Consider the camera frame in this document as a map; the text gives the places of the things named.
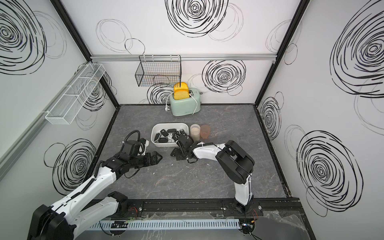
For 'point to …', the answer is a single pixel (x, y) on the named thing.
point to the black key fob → (175, 135)
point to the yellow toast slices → (181, 93)
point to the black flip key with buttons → (172, 130)
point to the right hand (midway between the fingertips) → (179, 155)
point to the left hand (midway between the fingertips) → (156, 158)
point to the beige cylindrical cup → (195, 132)
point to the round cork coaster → (205, 131)
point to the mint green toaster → (186, 107)
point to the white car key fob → (170, 136)
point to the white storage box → (162, 134)
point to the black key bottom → (163, 140)
